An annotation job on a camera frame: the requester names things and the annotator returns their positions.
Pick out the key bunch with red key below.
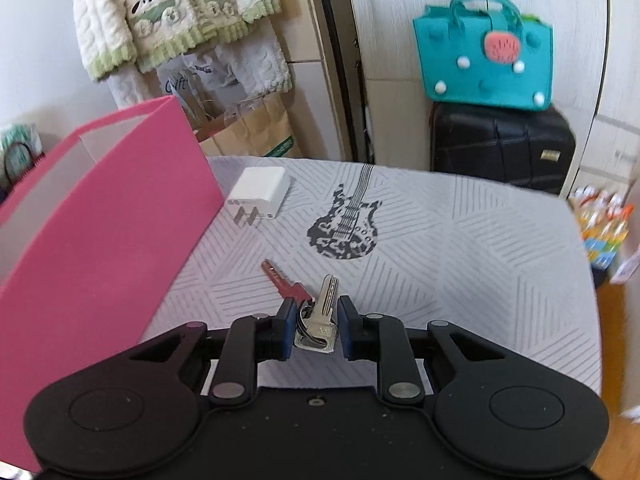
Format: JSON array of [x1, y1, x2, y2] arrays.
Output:
[[261, 259, 341, 355]]

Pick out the teal felt handbag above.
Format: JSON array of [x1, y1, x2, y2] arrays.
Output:
[[413, 0, 553, 111]]

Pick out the white charger plug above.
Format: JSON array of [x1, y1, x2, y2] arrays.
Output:
[[226, 166, 287, 228]]

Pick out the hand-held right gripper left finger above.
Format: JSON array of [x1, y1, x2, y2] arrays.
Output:
[[129, 297, 296, 408]]

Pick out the checked woven handbag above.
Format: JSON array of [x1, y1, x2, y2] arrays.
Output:
[[2, 142, 46, 186]]

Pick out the colourful drinks pack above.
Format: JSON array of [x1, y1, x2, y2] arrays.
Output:
[[570, 185, 631, 273]]

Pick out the clear plastic gift bag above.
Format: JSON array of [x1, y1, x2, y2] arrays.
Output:
[[157, 52, 251, 133]]

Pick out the white fluffy pajama pants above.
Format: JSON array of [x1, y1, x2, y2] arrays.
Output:
[[107, 35, 296, 111]]

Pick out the brown paper bag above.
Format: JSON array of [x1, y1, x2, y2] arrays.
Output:
[[192, 92, 303, 159]]

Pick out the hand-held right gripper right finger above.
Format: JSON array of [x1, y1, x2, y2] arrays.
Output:
[[337, 296, 506, 406]]

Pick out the green white tissue pack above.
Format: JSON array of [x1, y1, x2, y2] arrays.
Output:
[[0, 122, 43, 161]]

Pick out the black suitcase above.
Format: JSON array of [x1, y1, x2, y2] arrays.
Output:
[[430, 101, 576, 196]]

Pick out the black upright pole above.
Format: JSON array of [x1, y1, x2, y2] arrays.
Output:
[[312, 0, 373, 163]]

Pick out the pink cardboard box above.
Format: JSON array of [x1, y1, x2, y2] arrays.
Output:
[[0, 95, 226, 473]]

